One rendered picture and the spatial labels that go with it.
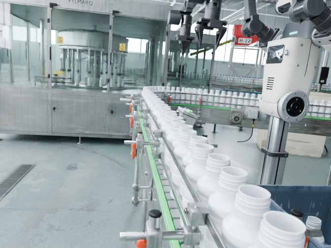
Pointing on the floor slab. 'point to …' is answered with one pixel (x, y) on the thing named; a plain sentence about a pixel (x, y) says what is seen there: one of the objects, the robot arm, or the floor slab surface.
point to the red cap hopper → (242, 42)
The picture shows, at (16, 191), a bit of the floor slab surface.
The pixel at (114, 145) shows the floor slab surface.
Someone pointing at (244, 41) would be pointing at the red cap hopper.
